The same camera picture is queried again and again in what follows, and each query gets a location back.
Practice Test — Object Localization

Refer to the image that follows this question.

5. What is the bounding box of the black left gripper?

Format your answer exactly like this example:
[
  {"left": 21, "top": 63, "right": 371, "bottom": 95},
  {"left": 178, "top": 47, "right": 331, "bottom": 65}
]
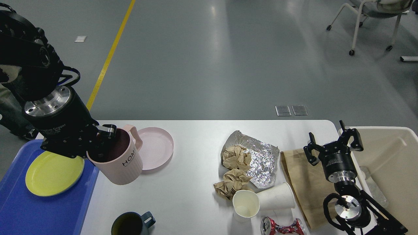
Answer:
[{"left": 23, "top": 86, "right": 117, "bottom": 160}]

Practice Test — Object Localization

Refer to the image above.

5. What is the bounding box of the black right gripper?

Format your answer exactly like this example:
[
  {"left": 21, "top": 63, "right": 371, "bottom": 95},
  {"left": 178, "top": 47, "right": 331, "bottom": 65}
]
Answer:
[{"left": 303, "top": 120, "right": 364, "bottom": 183}]

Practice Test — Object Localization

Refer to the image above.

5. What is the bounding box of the pink ribbed mug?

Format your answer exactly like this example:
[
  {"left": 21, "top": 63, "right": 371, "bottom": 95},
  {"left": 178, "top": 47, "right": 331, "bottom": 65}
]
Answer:
[{"left": 87, "top": 124, "right": 143, "bottom": 185}]

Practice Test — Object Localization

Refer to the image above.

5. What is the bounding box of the pink plate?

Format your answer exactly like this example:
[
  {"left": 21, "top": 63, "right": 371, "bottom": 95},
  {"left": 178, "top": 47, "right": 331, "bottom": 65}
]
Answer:
[{"left": 137, "top": 127, "right": 174, "bottom": 170}]

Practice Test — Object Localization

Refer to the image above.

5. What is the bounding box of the dark teal mug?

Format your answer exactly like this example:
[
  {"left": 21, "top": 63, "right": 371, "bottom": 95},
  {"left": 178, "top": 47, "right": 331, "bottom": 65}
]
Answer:
[{"left": 111, "top": 211, "right": 156, "bottom": 235}]

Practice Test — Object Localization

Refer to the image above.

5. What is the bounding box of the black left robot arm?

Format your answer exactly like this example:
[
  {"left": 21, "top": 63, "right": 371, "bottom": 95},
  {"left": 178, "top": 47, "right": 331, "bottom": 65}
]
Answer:
[{"left": 1, "top": 3, "right": 117, "bottom": 160}]

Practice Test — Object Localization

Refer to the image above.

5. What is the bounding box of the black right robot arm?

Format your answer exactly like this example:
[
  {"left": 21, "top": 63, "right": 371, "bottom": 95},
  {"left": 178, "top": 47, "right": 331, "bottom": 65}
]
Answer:
[{"left": 303, "top": 120, "right": 408, "bottom": 235}]

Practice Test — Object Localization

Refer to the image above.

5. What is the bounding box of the brown paper bag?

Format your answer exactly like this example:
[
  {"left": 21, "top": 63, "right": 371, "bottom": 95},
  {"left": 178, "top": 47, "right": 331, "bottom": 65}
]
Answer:
[{"left": 280, "top": 149, "right": 335, "bottom": 230}]

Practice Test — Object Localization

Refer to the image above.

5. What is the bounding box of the right metal floor socket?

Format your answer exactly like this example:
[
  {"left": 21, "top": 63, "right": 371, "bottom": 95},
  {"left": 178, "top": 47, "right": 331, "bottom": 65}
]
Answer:
[{"left": 292, "top": 105, "right": 309, "bottom": 116}]

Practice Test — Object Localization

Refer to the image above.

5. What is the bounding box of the metal floor socket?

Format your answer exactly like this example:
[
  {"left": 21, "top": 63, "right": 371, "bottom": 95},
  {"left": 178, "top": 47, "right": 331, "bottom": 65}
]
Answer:
[
  {"left": 275, "top": 105, "right": 292, "bottom": 117},
  {"left": 292, "top": 105, "right": 309, "bottom": 116}
]

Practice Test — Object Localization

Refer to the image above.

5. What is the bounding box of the beige plastic bin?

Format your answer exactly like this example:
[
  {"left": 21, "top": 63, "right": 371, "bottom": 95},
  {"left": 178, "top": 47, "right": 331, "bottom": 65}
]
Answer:
[{"left": 354, "top": 126, "right": 418, "bottom": 235}]

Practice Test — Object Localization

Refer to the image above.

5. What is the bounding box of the clear plastic bottle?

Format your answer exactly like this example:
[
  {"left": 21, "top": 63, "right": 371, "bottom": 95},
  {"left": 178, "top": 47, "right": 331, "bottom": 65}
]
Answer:
[{"left": 360, "top": 166, "right": 389, "bottom": 209}]

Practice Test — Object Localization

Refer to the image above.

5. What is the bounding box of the yellow-green plate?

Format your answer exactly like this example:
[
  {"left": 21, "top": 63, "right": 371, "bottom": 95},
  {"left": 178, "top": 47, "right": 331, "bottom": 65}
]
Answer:
[{"left": 25, "top": 151, "right": 85, "bottom": 197}]

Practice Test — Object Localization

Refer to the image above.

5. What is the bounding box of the left metal floor socket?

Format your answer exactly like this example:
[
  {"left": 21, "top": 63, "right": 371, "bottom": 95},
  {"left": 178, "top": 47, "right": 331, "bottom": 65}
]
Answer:
[{"left": 275, "top": 105, "right": 292, "bottom": 117}]

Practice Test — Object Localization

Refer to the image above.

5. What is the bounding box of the crumpled aluminium foil sheet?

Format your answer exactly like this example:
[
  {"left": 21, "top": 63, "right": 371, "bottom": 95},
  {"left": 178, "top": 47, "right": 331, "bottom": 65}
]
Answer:
[{"left": 221, "top": 131, "right": 280, "bottom": 189}]

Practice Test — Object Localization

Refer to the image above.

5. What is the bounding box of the lying white paper cup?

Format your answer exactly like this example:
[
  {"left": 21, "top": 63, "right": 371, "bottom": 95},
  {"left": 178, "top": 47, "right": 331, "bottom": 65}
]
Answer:
[{"left": 257, "top": 182, "right": 296, "bottom": 210}]

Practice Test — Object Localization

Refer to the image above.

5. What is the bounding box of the person in green trousers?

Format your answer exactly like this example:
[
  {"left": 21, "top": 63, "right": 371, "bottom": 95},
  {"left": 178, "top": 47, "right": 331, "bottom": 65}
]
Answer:
[{"left": 0, "top": 85, "right": 39, "bottom": 140}]

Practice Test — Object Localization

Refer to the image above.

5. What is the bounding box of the crumpled brown paper upper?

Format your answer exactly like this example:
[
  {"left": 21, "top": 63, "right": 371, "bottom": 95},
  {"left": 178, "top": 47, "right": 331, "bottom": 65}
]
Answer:
[{"left": 221, "top": 145, "right": 252, "bottom": 171}]

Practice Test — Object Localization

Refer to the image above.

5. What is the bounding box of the crumpled brown paper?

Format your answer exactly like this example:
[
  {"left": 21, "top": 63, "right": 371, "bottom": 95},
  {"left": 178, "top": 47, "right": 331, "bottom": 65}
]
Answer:
[
  {"left": 221, "top": 145, "right": 252, "bottom": 171},
  {"left": 213, "top": 169, "right": 253, "bottom": 200}
]

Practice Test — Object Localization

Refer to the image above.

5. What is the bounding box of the crushed red soda can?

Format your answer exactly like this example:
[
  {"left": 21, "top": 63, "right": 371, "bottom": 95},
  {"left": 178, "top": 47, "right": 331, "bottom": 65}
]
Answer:
[{"left": 260, "top": 217, "right": 306, "bottom": 235}]

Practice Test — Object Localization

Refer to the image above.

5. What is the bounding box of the upright white paper cup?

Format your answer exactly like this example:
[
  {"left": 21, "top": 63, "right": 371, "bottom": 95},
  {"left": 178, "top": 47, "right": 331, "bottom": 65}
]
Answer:
[{"left": 232, "top": 190, "right": 260, "bottom": 223}]

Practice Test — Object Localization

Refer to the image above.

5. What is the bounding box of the crumpled brown paper lower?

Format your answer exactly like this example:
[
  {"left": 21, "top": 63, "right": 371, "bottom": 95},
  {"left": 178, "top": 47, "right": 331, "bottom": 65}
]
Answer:
[{"left": 213, "top": 169, "right": 253, "bottom": 200}]

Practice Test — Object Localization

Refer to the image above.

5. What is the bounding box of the blue plastic tray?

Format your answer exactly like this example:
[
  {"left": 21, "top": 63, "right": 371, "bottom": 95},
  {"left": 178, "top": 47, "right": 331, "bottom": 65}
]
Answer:
[{"left": 0, "top": 139, "right": 99, "bottom": 235}]

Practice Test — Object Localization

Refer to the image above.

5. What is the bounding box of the white metal bar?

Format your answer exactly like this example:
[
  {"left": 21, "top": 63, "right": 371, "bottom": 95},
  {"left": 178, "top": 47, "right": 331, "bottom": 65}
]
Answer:
[{"left": 400, "top": 55, "right": 418, "bottom": 63}]

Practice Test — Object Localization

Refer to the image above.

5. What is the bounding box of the white frame chair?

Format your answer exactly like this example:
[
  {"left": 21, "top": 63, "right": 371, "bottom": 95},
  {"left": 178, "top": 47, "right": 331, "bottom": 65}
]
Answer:
[{"left": 326, "top": 0, "right": 413, "bottom": 56}]

